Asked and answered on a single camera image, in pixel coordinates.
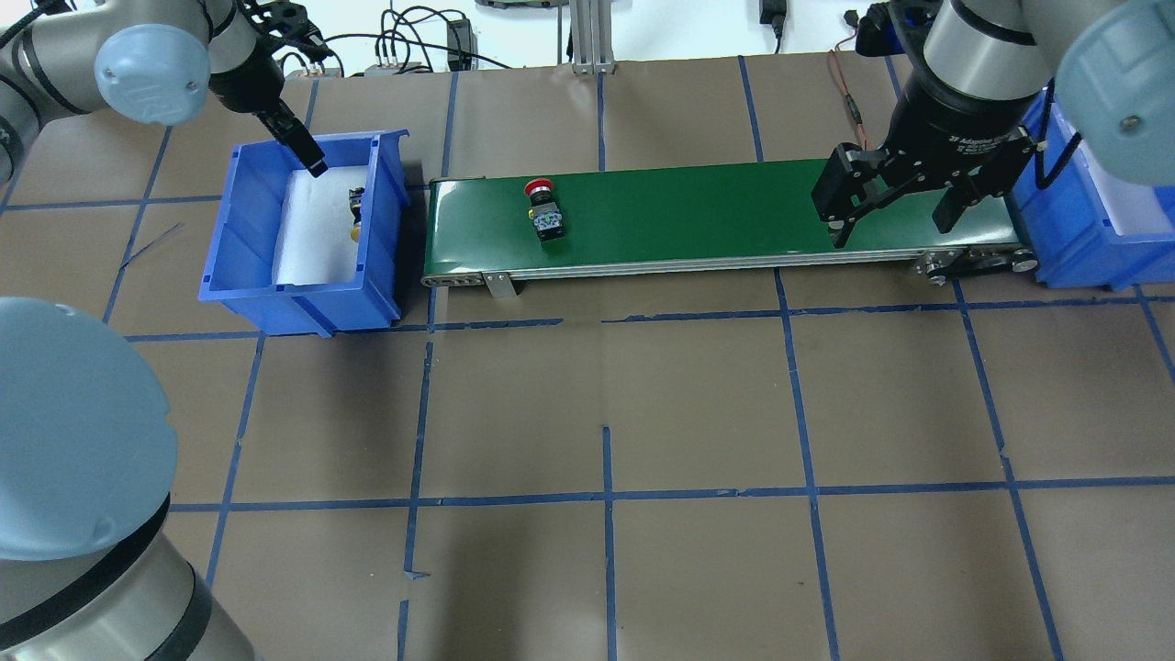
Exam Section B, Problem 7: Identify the green conveyor belt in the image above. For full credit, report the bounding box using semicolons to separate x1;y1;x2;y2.
422;160;1039;297

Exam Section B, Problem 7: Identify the red mushroom push button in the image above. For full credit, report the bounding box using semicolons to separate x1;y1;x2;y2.
524;177;566;242

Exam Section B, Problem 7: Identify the white foam pad left bin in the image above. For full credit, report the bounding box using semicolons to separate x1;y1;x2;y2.
271;166;368;286

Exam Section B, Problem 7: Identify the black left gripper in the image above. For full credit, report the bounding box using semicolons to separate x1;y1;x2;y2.
208;1;334;177

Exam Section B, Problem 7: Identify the yellow mushroom push button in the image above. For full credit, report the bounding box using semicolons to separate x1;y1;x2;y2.
348;186;365;243

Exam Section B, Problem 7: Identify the aluminium frame post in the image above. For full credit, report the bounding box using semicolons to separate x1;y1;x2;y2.
569;0;617;75

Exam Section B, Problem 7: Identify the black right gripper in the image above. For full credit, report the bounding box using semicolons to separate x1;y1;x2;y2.
811;126;1039;250

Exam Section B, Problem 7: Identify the blue right plastic bin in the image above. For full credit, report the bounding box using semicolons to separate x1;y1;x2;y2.
1011;144;1174;290

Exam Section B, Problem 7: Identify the blue left plastic bin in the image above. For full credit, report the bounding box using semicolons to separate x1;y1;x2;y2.
199;129;410;336

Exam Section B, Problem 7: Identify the blue plastic bin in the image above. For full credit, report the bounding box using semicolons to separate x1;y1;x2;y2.
199;129;410;336
1011;144;1174;290

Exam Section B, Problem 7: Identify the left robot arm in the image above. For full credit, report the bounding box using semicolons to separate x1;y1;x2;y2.
1;1;334;183

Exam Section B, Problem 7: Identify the black power adapter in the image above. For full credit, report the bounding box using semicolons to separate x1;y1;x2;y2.
447;16;477;72

